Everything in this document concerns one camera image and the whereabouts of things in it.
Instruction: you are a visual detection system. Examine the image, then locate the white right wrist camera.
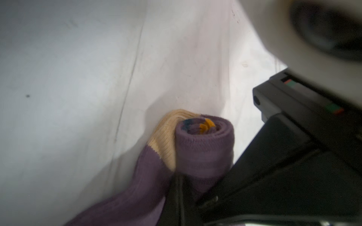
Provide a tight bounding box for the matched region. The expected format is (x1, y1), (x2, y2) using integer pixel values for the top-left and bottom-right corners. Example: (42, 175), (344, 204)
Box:
(241, 1), (362, 107)

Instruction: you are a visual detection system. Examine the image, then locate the purple sock with beige toe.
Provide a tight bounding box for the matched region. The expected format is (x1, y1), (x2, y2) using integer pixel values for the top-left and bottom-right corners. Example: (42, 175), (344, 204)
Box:
(68, 109), (234, 226)

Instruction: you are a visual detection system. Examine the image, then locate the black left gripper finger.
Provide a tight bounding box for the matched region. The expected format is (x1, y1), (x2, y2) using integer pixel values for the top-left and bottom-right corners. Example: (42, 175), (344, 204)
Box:
(156, 174), (202, 226)

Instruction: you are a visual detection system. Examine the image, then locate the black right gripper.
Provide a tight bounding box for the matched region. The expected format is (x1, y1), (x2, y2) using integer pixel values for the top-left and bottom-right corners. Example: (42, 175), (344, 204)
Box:
(198, 69), (362, 226)

